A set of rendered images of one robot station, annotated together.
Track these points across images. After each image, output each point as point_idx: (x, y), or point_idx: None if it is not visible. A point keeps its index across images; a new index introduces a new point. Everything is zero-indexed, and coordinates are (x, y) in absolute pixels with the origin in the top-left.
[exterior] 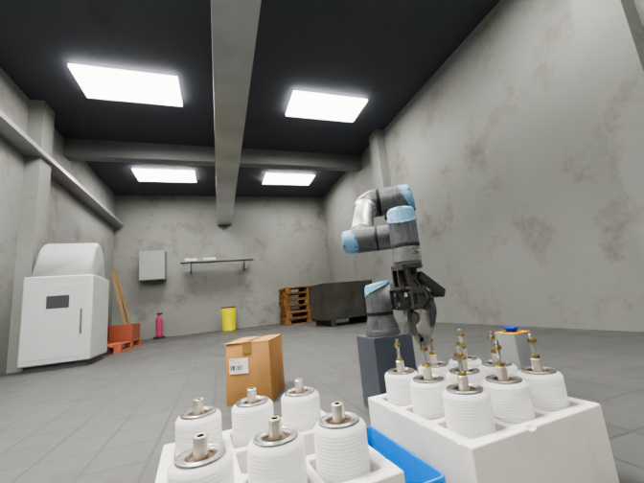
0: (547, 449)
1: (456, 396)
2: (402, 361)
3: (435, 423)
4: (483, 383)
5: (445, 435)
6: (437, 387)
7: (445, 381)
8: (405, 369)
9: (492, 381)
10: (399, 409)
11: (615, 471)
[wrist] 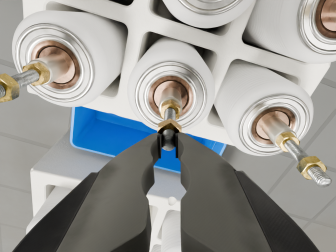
0: None
1: (268, 155)
2: (53, 76)
3: (205, 123)
4: (291, 49)
5: (233, 145)
6: (206, 115)
7: (211, 91)
8: (50, 43)
9: (319, 53)
10: (125, 111)
11: None
